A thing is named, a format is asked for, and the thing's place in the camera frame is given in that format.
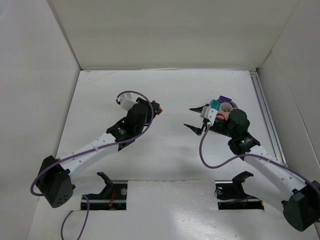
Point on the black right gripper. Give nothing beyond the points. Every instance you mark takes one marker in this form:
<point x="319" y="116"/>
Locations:
<point x="205" y="122"/>

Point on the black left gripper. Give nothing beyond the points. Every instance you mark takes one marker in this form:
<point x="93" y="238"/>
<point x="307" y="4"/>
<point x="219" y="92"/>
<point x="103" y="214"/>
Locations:
<point x="151" y="106"/>

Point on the large teal lego brick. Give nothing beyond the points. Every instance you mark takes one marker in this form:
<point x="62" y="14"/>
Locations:
<point x="215" y="104"/>

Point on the small brown lego brick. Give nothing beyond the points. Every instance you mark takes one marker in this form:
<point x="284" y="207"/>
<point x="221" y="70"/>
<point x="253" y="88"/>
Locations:
<point x="156" y="108"/>

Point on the purple curved lego brick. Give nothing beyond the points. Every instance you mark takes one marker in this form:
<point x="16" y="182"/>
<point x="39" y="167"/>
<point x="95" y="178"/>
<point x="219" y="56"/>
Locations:
<point x="224" y="99"/>

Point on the orange curved lego piece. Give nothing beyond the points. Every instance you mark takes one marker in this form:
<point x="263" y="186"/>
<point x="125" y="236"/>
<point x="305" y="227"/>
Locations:
<point x="220" y="116"/>

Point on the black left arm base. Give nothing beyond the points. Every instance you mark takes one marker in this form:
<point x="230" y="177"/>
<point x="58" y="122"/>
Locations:
<point x="113" y="197"/>

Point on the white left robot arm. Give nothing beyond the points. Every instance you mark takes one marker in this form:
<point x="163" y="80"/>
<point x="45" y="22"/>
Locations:
<point x="60" y="179"/>

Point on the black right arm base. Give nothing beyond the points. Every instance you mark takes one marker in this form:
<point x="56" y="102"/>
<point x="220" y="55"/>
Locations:
<point x="231" y="195"/>

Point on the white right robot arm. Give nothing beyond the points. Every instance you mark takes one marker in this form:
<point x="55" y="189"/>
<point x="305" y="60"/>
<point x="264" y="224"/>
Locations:
<point x="297" y="198"/>

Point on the white round divided container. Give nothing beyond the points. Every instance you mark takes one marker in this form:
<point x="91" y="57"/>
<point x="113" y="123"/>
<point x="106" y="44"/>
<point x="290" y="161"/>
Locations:
<point x="223" y="109"/>

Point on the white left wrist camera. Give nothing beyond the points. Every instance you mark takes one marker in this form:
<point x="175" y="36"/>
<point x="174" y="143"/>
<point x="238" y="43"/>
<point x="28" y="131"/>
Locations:
<point x="125" y="101"/>

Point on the aluminium rail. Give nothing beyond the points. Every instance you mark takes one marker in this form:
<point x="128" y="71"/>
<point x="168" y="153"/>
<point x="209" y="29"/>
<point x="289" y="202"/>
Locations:
<point x="267" y="117"/>

